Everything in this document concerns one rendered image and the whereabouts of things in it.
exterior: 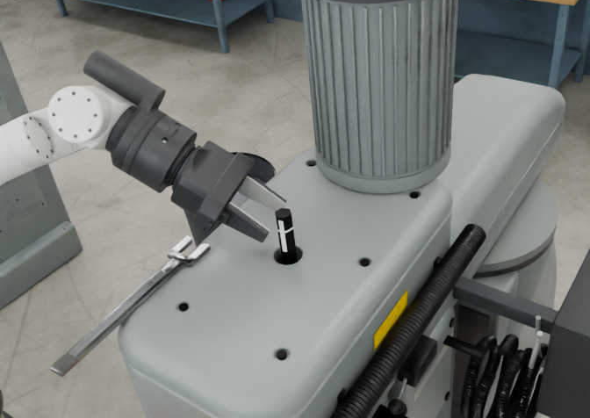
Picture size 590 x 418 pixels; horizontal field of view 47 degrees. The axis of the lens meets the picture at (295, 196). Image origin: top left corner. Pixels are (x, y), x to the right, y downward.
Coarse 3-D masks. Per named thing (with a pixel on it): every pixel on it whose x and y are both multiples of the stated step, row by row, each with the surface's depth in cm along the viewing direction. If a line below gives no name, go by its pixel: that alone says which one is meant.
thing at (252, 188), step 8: (248, 176) 86; (248, 184) 86; (256, 184) 86; (264, 184) 86; (240, 192) 87; (248, 192) 87; (256, 192) 86; (264, 192) 86; (272, 192) 86; (256, 200) 87; (264, 200) 87; (272, 200) 86; (280, 200) 86; (272, 208) 87
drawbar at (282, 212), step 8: (280, 208) 84; (280, 216) 82; (288, 216) 82; (288, 224) 83; (288, 232) 84; (280, 240) 85; (288, 240) 84; (280, 248) 86; (288, 248) 85; (288, 256) 86; (296, 256) 87; (288, 264) 87
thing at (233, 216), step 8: (224, 208) 82; (232, 208) 81; (240, 208) 82; (224, 216) 81; (232, 216) 82; (240, 216) 81; (248, 216) 82; (232, 224) 83; (240, 224) 82; (248, 224) 82; (256, 224) 82; (248, 232) 83; (256, 232) 82; (264, 232) 82; (256, 240) 83
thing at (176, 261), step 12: (180, 252) 89; (204, 252) 88; (168, 264) 87; (180, 264) 87; (192, 264) 87; (156, 276) 85; (168, 276) 85; (144, 288) 84; (156, 288) 84; (132, 300) 82; (144, 300) 83; (120, 312) 81; (132, 312) 81; (108, 324) 80; (84, 336) 78; (96, 336) 78; (72, 348) 77; (84, 348) 77; (60, 360) 76; (72, 360) 76; (60, 372) 75
